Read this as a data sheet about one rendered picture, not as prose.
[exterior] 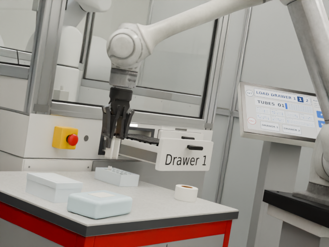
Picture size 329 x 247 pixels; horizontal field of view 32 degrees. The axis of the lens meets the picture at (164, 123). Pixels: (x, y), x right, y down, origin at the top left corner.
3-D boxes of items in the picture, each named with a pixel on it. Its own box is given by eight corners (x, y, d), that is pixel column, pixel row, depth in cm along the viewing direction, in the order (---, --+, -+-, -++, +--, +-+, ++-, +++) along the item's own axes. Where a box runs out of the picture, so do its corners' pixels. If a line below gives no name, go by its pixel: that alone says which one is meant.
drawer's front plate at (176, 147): (209, 170, 211) (214, 141, 211) (158, 170, 189) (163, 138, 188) (205, 169, 212) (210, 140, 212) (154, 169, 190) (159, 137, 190)
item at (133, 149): (203, 165, 211) (205, 149, 211) (158, 165, 191) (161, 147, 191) (127, 147, 237) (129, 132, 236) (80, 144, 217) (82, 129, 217)
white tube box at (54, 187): (80, 202, 148) (83, 182, 148) (53, 203, 141) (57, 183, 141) (50, 190, 156) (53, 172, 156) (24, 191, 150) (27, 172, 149)
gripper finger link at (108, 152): (115, 138, 186) (113, 138, 186) (111, 159, 187) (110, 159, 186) (108, 136, 188) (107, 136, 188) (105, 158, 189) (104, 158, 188)
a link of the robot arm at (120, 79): (143, 73, 188) (141, 91, 188) (125, 71, 194) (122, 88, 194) (124, 69, 181) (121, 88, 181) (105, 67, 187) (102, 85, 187)
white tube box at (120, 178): (137, 186, 187) (139, 175, 187) (119, 186, 181) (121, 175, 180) (112, 178, 195) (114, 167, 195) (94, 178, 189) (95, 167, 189)
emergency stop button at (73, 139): (78, 146, 191) (80, 134, 190) (69, 146, 188) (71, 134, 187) (72, 144, 193) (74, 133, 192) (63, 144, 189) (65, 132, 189)
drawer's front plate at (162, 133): (199, 158, 253) (203, 134, 253) (157, 157, 231) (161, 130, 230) (197, 157, 254) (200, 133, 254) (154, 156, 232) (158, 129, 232)
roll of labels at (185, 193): (199, 200, 178) (200, 187, 178) (191, 203, 171) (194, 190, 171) (178, 196, 181) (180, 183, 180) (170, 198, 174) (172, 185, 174)
